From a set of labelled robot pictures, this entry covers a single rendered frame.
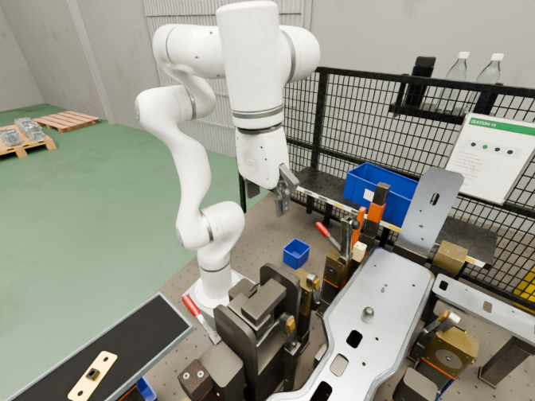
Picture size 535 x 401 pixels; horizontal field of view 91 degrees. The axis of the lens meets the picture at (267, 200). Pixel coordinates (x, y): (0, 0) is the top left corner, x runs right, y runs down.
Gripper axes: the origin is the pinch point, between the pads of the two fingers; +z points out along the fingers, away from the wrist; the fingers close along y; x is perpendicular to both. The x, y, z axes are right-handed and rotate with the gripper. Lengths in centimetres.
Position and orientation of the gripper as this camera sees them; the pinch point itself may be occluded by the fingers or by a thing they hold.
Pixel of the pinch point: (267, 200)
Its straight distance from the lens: 52.2
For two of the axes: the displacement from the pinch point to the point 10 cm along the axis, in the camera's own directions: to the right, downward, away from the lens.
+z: 0.9, 8.3, 5.5
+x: 7.6, -4.1, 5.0
